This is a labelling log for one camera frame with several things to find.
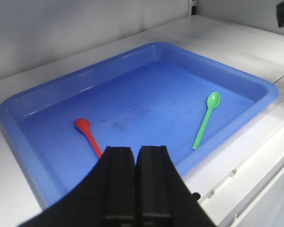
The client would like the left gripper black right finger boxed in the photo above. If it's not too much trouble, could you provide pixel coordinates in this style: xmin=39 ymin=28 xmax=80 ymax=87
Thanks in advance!
xmin=136 ymin=146 xmax=215 ymax=227

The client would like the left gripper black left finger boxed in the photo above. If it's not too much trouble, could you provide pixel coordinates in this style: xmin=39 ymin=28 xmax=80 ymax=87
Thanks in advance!
xmin=21 ymin=147 xmax=135 ymax=227

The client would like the red plastic spoon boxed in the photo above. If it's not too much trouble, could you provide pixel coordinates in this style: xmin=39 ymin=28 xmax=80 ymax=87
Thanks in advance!
xmin=74 ymin=118 xmax=103 ymax=158

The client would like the green plastic spoon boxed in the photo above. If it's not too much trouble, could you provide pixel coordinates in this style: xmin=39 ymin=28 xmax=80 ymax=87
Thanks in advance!
xmin=192 ymin=92 xmax=221 ymax=149

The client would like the blue plastic tray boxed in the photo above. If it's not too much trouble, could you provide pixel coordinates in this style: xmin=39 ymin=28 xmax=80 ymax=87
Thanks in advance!
xmin=0 ymin=43 xmax=279 ymax=208

